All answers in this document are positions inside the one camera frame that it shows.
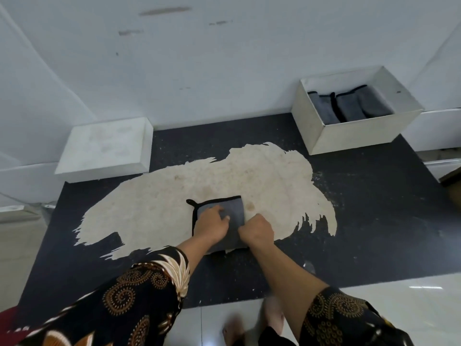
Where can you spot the person's left hand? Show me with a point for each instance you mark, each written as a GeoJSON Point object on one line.
{"type": "Point", "coordinates": [212, 228]}

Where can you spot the person's right hand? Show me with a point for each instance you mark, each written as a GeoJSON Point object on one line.
{"type": "Point", "coordinates": [257, 232]}

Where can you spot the white box lid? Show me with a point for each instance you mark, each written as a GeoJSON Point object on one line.
{"type": "Point", "coordinates": [104, 144]}

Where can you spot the white box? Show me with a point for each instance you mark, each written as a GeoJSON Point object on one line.
{"type": "Point", "coordinates": [360, 136]}

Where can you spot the person's left forearm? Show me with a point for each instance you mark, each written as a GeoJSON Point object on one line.
{"type": "Point", "coordinates": [194, 254]}

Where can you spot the person's right forearm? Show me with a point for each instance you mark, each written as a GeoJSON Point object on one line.
{"type": "Point", "coordinates": [288, 284]}

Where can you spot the person's right foot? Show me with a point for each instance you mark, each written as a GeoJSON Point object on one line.
{"type": "Point", "coordinates": [273, 313]}

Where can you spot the person's foot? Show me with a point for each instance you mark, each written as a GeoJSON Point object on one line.
{"type": "Point", "coordinates": [233, 333]}
{"type": "Point", "coordinates": [273, 313]}

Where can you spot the person's left foot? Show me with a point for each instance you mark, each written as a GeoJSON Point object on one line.
{"type": "Point", "coordinates": [233, 333]}

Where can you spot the person's dark trousers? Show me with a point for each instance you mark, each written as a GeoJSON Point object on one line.
{"type": "Point", "coordinates": [275, 338]}

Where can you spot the person's patterned left sleeve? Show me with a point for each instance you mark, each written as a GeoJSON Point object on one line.
{"type": "Point", "coordinates": [119, 302]}

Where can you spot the person's patterned sleeve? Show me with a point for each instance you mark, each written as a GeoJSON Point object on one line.
{"type": "Point", "coordinates": [119, 302]}
{"type": "Point", "coordinates": [349, 317]}

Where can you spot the person's patterned right sleeve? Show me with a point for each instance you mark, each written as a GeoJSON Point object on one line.
{"type": "Point", "coordinates": [349, 317]}

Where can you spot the red chair with metal legs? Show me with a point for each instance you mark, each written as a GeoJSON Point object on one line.
{"type": "Point", "coordinates": [9, 320]}

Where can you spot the metal bracket frame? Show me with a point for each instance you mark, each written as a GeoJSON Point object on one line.
{"type": "Point", "coordinates": [25, 212]}

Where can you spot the metal floor rail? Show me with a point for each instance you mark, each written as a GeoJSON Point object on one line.
{"type": "Point", "coordinates": [443, 161]}

